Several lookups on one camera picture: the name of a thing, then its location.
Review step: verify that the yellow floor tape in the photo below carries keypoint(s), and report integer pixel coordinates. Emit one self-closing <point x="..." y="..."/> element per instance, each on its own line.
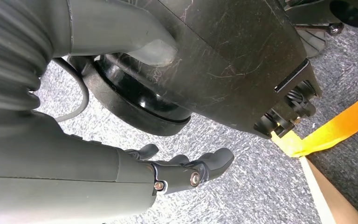
<point x="336" y="130"/>

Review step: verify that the black round base disc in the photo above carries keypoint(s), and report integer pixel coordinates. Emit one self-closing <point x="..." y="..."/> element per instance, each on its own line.
<point x="126" y="102"/>

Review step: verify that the black bolted bracket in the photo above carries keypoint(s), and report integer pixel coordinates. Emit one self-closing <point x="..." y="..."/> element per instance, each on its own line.
<point x="349" y="12"/>

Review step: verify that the black caster wheel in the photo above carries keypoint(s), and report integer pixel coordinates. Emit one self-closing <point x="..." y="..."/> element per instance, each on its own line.
<point x="290" y="114"/>

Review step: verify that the black scratched base panel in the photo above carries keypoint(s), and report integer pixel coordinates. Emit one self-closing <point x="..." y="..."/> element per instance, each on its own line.
<point x="228" y="55"/>

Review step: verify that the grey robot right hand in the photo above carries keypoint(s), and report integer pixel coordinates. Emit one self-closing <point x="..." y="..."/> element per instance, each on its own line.
<point x="58" y="173"/>

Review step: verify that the beige-edged brown board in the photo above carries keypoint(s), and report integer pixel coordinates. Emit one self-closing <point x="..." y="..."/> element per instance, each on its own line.
<point x="330" y="194"/>

